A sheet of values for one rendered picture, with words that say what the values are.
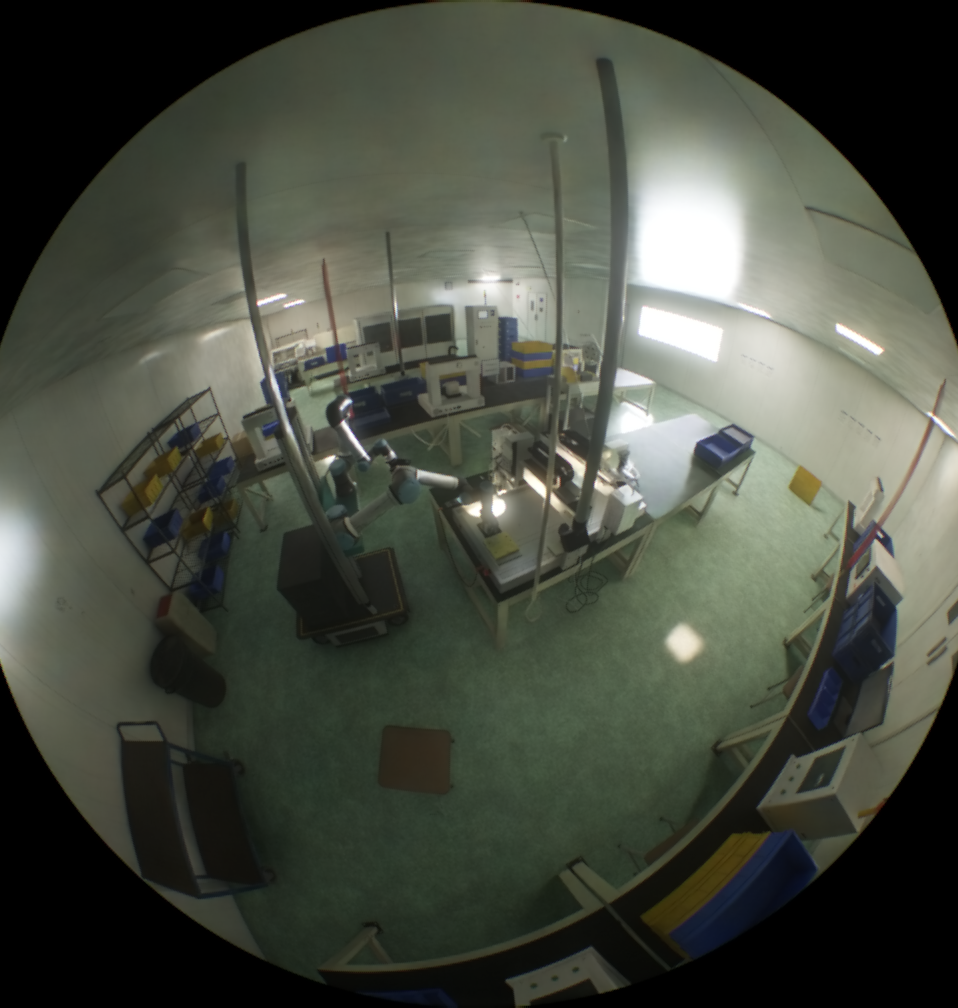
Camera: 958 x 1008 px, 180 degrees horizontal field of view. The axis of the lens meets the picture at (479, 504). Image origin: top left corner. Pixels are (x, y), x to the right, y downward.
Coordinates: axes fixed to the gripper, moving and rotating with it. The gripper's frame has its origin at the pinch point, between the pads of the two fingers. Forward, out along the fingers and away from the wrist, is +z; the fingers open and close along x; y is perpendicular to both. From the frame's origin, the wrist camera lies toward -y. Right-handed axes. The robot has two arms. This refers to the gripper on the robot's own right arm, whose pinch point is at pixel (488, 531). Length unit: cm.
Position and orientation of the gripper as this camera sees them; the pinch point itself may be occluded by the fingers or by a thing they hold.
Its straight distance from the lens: 192.6
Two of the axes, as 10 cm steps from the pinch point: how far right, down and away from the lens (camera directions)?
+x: -9.0, 3.1, -3.1
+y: -4.4, -5.7, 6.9
